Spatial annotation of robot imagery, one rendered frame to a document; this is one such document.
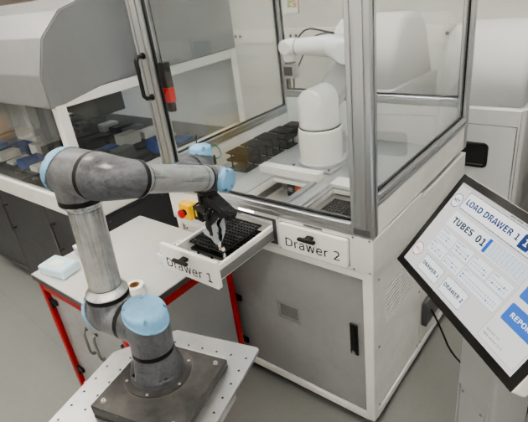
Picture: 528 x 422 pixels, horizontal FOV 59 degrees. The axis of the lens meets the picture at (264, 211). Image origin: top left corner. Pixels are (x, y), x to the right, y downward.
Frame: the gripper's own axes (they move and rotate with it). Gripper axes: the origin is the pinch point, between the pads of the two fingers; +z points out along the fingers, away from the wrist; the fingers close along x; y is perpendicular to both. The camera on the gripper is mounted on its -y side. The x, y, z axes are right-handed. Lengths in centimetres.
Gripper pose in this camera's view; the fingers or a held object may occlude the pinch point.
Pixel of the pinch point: (220, 240)
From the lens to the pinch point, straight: 166.5
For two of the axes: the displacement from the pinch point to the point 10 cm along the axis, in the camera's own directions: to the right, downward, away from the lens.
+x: -6.2, 4.0, -6.8
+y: -7.8, -2.0, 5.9
